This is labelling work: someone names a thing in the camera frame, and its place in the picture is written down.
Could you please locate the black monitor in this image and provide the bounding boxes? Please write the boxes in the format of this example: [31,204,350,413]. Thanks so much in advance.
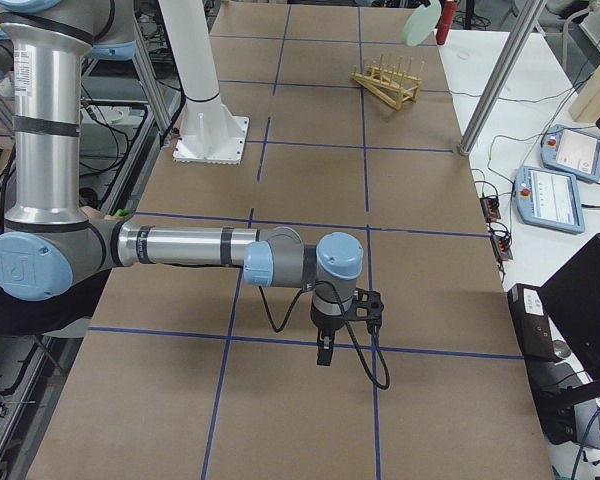
[539,233,600,408]

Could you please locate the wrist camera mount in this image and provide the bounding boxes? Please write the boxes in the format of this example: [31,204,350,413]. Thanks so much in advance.
[347,288,384,336]

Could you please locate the red cylinder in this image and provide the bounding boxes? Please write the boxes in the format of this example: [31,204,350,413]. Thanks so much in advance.
[435,0,458,46]

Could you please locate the pale green plate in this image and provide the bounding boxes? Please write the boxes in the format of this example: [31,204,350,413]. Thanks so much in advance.
[401,1,442,47]

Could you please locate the far teach pendant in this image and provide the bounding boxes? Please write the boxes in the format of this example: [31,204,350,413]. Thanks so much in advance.
[541,124,600,183]

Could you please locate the black box device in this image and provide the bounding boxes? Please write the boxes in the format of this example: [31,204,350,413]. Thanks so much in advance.
[507,283,559,362]

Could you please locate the aluminium frame post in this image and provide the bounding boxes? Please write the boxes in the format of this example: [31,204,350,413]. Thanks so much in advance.
[458,0,546,156]

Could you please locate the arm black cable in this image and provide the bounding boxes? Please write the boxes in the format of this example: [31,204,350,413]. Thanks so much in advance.
[257,280,392,390]

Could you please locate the wooden dish rack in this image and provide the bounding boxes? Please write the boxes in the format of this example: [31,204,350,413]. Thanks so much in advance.
[351,54,425,111]

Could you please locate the teach pendant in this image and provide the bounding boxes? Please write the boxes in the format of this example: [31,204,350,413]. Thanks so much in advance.
[541,124,600,183]
[513,166,585,234]

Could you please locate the near teach pendant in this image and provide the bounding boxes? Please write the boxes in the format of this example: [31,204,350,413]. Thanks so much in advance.
[513,166,585,234]

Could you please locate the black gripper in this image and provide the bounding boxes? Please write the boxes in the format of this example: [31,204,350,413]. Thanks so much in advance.
[310,307,345,366]

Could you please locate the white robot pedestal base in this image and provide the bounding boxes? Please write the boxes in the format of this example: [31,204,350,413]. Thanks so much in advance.
[159,0,249,165]

